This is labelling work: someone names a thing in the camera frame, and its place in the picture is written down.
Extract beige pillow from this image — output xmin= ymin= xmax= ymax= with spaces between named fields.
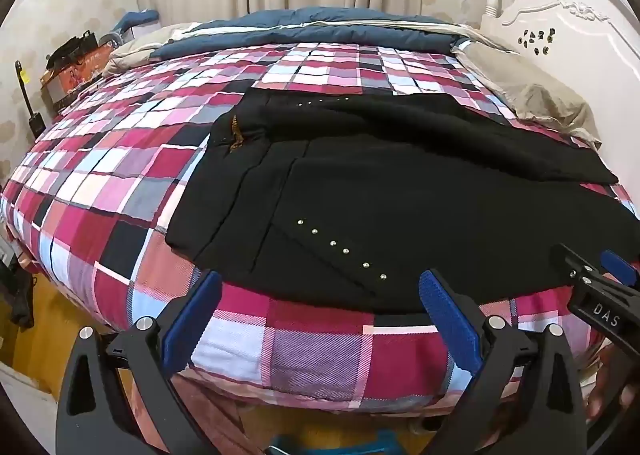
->
xmin=450 ymin=32 xmax=603 ymax=150

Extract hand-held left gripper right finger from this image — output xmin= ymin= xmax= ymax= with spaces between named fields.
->
xmin=418 ymin=269 xmax=587 ymax=455

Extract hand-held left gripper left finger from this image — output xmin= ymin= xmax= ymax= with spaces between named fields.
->
xmin=56 ymin=270 xmax=223 ymax=455

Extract dark headboard stickers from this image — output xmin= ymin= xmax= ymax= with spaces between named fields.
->
xmin=517 ymin=27 xmax=557 ymax=56

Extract blue and beige quilt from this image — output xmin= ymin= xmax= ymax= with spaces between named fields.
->
xmin=102 ymin=7 xmax=471 ymax=78

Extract plaid bed blanket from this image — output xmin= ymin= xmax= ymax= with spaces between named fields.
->
xmin=0 ymin=37 xmax=640 ymax=411

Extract person's right hand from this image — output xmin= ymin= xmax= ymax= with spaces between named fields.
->
xmin=586 ymin=347 xmax=634 ymax=428

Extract black device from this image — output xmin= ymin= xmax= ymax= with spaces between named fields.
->
xmin=45 ymin=30 xmax=101 ymax=70

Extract dark cloth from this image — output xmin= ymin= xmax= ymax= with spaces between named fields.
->
xmin=0 ymin=255 xmax=36 ymax=331

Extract orange box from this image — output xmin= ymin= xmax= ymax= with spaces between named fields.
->
xmin=40 ymin=42 xmax=118 ymax=108

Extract black long-handled tool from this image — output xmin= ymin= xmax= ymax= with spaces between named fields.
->
xmin=15 ymin=61 xmax=48 ymax=138

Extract black pants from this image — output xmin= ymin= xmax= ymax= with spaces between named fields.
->
xmin=165 ymin=87 xmax=640 ymax=316

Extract white carved headboard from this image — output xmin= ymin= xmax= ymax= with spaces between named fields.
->
xmin=480 ymin=0 xmax=640 ymax=246

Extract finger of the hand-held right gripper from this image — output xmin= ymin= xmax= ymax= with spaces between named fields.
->
xmin=600 ymin=250 xmax=640 ymax=286
xmin=550 ymin=244 xmax=603 ymax=283

